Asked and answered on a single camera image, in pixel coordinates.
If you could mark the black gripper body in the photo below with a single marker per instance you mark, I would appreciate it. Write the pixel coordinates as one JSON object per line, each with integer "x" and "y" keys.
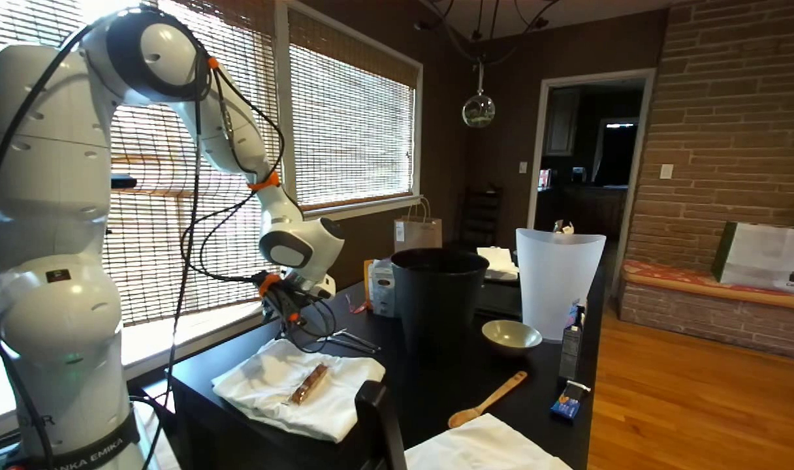
{"x": 292, "y": 299}

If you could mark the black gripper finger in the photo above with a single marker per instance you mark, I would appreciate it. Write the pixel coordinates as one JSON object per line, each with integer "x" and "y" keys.
{"x": 298, "y": 329}
{"x": 322, "y": 320}

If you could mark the brown sachet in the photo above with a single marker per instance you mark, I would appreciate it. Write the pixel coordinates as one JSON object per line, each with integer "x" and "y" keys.
{"x": 311, "y": 385}

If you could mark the white cloth towel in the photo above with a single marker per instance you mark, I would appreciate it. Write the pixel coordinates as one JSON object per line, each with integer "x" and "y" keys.
{"x": 480, "y": 448}
{"x": 346, "y": 382}

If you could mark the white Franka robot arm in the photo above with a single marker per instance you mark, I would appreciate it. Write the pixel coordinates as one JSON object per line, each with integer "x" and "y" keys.
{"x": 49, "y": 305}

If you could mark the metal serving fork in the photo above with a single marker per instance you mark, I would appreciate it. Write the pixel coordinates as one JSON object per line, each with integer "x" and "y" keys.
{"x": 360, "y": 338}

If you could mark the white printed pouch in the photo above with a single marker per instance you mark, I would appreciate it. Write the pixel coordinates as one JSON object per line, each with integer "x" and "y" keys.
{"x": 382, "y": 289}

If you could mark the brown paper bag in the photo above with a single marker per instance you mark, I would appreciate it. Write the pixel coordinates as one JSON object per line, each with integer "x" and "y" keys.
{"x": 416, "y": 235}

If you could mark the wide bamboo window blind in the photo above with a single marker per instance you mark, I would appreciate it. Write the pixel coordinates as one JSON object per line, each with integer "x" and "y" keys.
{"x": 153, "y": 263}

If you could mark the wooden spoon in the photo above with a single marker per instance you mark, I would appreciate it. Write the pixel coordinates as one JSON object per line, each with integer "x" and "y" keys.
{"x": 472, "y": 413}

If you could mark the narrow bamboo window blind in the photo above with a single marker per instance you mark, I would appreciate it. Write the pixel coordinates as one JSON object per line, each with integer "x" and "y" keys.
{"x": 354, "y": 132}

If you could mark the white paper napkin stack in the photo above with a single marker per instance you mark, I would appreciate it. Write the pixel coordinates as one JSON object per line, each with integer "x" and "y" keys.
{"x": 501, "y": 263}

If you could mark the grey ceramic bowl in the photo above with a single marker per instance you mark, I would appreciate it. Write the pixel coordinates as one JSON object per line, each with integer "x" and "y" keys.
{"x": 511, "y": 335}

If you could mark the black shelf rack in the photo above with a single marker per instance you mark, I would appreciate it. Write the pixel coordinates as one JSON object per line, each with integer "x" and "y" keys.
{"x": 482, "y": 217}

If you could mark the white pitcher container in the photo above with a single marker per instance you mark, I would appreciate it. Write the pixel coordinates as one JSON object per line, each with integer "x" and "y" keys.
{"x": 558, "y": 278}

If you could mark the dark pump bottle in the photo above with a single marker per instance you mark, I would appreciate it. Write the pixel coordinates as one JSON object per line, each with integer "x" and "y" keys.
{"x": 571, "y": 349}

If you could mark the small blue box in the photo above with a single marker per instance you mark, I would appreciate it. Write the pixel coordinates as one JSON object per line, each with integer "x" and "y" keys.
{"x": 571, "y": 402}

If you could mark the white framed doorway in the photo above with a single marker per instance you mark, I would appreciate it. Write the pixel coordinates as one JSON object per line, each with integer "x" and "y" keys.
{"x": 535, "y": 157}

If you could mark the brick hearth ledge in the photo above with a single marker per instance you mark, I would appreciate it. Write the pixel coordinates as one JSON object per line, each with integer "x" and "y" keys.
{"x": 711, "y": 310}

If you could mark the black camera on window stand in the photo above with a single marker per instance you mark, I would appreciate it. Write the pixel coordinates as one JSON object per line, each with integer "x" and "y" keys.
{"x": 123, "y": 184}

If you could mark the white wall light switch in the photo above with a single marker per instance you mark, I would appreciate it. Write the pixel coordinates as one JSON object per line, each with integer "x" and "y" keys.
{"x": 666, "y": 170}

